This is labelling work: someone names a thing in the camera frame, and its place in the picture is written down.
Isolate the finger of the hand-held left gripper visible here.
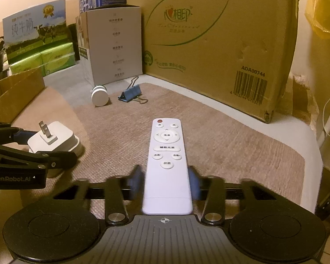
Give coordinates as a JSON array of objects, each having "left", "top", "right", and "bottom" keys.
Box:
[
  {"left": 0, "top": 142, "right": 78, "bottom": 171},
  {"left": 0, "top": 120, "right": 32, "bottom": 151}
]

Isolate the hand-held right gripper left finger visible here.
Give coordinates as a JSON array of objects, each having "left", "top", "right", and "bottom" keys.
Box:
[{"left": 52, "top": 165, "right": 142, "bottom": 224}]

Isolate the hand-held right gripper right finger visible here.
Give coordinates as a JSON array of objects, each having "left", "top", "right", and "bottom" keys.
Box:
[{"left": 187, "top": 166, "right": 281, "bottom": 224}]

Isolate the white power adapter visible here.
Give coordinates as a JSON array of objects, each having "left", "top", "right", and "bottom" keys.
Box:
[{"left": 27, "top": 120, "right": 83, "bottom": 178}]

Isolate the white remote control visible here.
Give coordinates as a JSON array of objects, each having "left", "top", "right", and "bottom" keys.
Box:
[{"left": 142, "top": 118, "right": 193, "bottom": 215}]

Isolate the brown cardboard box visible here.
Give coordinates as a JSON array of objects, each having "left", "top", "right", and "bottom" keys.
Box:
[{"left": 0, "top": 67, "right": 46, "bottom": 123}]

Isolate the beige mat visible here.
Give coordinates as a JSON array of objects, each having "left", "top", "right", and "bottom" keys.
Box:
[{"left": 12, "top": 82, "right": 306, "bottom": 215}]

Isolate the green tissue pack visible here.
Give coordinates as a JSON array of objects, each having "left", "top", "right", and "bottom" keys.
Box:
[
  {"left": 9, "top": 52, "right": 44, "bottom": 75},
  {"left": 41, "top": 42, "right": 77, "bottom": 76}
]

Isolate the white round container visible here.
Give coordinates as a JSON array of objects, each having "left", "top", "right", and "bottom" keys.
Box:
[{"left": 91, "top": 85, "right": 111, "bottom": 107}]

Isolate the blue binder clip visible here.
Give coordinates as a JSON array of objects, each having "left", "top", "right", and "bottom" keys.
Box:
[{"left": 118, "top": 76, "right": 149, "bottom": 105}]

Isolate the cow print milk box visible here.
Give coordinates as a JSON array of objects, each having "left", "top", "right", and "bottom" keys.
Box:
[{"left": 3, "top": 0, "right": 73, "bottom": 62}]

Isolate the white grey paper box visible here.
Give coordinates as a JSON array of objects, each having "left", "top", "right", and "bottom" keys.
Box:
[{"left": 75, "top": 4, "right": 143, "bottom": 86}]

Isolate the large printed cardboard box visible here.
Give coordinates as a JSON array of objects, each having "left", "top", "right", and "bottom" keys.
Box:
[{"left": 126, "top": 0, "right": 299, "bottom": 124}]

